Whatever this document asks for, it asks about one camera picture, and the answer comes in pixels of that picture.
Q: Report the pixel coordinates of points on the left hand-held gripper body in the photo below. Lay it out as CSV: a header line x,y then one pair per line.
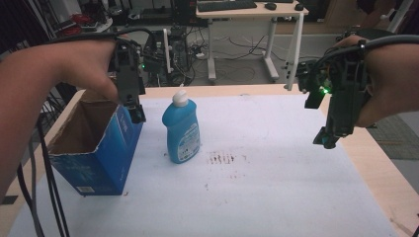
x,y
126,72

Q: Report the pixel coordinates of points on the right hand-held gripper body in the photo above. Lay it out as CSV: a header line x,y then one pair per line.
x,y
346,95

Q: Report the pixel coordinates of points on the blue detergent bottle white cap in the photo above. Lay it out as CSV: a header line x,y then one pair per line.
x,y
183,131

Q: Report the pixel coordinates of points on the blue cardboard box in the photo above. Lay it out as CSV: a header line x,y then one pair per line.
x,y
99,154

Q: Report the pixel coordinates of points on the person's left hand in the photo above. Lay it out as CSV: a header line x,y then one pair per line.
x,y
85,62

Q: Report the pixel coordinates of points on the person's right hand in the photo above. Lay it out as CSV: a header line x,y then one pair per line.
x,y
392,85

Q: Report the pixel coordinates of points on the white table mat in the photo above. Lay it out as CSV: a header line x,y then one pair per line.
x,y
263,171

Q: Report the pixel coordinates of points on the black computer mouse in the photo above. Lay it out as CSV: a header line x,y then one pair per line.
x,y
299,7
270,6

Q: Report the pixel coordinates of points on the black keyboard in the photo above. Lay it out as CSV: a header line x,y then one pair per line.
x,y
227,5

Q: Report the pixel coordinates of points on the white-legged wooden desk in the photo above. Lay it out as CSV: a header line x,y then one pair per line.
x,y
250,13

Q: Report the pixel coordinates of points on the black tape strip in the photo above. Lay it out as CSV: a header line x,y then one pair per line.
x,y
9,199

